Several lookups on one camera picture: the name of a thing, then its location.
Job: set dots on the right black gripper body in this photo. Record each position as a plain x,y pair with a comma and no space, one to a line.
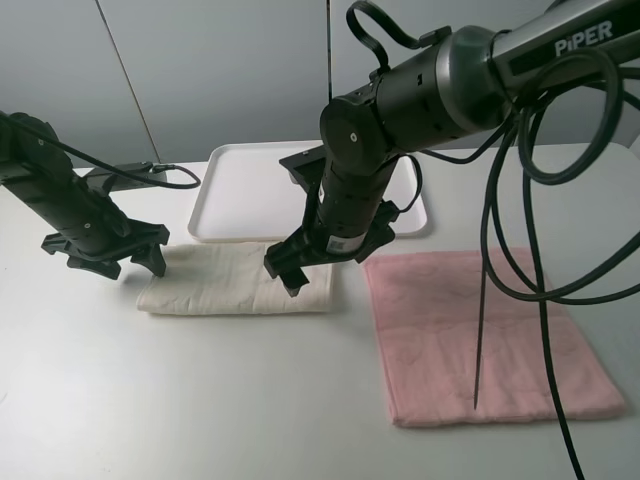
348,218

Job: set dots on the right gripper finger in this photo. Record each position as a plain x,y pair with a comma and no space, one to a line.
293,281
288,258

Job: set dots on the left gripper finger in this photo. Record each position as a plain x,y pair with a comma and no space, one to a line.
151,258
108,269

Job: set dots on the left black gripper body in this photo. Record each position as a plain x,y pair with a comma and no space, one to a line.
92,227

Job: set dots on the cream white towel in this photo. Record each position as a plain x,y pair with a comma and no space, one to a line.
229,279

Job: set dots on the pink towel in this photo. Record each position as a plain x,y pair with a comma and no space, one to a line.
454,349

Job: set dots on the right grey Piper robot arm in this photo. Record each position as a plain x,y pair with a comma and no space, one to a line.
443,86

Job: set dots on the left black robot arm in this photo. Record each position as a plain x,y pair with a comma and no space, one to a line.
31,166

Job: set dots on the white rectangular plastic tray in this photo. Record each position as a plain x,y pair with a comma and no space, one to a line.
246,195

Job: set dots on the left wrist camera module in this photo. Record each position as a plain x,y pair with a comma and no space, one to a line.
145,174

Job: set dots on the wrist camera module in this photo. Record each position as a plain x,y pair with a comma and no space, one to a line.
306,168
145,174

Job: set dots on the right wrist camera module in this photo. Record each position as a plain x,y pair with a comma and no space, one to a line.
306,168

